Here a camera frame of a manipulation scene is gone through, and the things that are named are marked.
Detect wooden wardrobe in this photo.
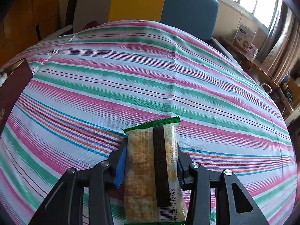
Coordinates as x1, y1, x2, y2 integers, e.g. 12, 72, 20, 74
1, 0, 61, 65

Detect dark red cloth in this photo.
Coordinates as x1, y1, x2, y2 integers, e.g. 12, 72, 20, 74
84, 20, 100, 29

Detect rice cracker snack packet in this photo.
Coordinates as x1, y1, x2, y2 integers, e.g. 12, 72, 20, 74
124, 116, 187, 224

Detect white box on shelf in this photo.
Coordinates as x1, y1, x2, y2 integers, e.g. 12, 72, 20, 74
232, 23, 256, 52

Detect wooden side shelf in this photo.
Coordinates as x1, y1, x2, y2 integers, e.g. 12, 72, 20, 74
219, 36, 296, 120

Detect gold metal tray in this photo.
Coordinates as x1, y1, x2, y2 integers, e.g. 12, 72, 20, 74
0, 58, 33, 135

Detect black rolled mat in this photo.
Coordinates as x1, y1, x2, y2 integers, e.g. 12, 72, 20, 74
64, 0, 77, 26

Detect striped bed sheet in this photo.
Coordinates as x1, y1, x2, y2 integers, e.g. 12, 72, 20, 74
1, 20, 297, 224

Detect grey yellow blue headboard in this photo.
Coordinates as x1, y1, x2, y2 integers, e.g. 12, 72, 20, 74
73, 0, 219, 42

